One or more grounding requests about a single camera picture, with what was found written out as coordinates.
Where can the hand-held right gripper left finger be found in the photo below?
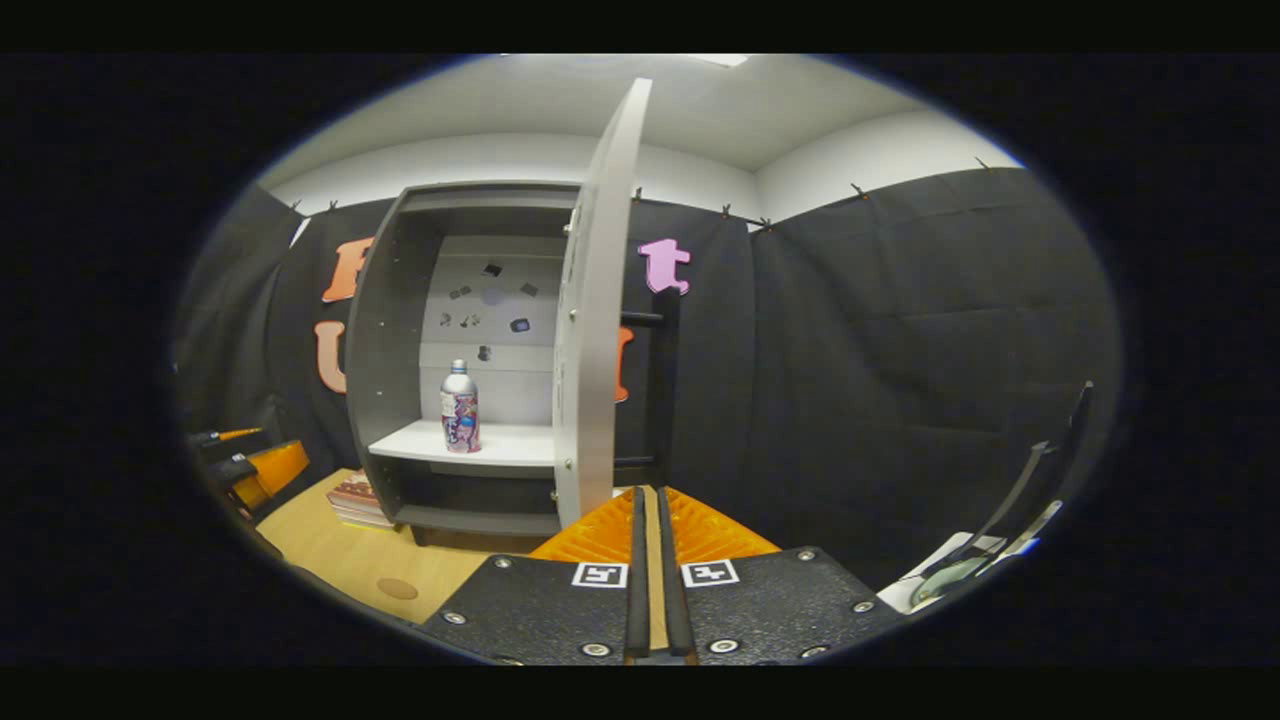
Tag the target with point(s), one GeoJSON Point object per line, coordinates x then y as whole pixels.
{"type": "Point", "coordinates": [638, 600]}

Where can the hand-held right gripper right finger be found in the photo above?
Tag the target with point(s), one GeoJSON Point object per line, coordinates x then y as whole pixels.
{"type": "Point", "coordinates": [675, 600]}

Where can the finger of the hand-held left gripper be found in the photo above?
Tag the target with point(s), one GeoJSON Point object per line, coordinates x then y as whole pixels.
{"type": "Point", "coordinates": [225, 437]}
{"type": "Point", "coordinates": [235, 468]}

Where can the round brown coaster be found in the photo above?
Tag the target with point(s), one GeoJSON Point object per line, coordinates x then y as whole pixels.
{"type": "Point", "coordinates": [397, 588]}

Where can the dark grey cabinet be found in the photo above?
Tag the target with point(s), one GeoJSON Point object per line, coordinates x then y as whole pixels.
{"type": "Point", "coordinates": [385, 350]}

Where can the silver bottle with printed label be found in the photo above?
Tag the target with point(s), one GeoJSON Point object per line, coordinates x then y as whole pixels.
{"type": "Point", "coordinates": [460, 410]}

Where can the grey cabinet door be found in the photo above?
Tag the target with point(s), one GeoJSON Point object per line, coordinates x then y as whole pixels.
{"type": "Point", "coordinates": [595, 350]}

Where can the white cabinet shelf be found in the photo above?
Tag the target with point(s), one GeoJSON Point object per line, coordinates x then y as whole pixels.
{"type": "Point", "coordinates": [500, 443]}

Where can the brown cover book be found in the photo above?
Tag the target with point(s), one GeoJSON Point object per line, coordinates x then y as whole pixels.
{"type": "Point", "coordinates": [352, 487]}

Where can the plain thick book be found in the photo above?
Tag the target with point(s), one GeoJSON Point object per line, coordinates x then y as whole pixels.
{"type": "Point", "coordinates": [360, 508]}

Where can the yellow cover book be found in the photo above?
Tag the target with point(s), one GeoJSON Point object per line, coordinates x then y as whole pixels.
{"type": "Point", "coordinates": [370, 521]}

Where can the white side table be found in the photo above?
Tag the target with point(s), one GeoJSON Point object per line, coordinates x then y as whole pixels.
{"type": "Point", "coordinates": [900, 590]}

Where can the pale green cup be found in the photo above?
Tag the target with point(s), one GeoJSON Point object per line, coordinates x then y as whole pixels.
{"type": "Point", "coordinates": [945, 580]}

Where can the black backdrop cloth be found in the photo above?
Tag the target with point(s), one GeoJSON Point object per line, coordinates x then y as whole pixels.
{"type": "Point", "coordinates": [880, 350]}

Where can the black stand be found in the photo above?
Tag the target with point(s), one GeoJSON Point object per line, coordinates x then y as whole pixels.
{"type": "Point", "coordinates": [1010, 490]}

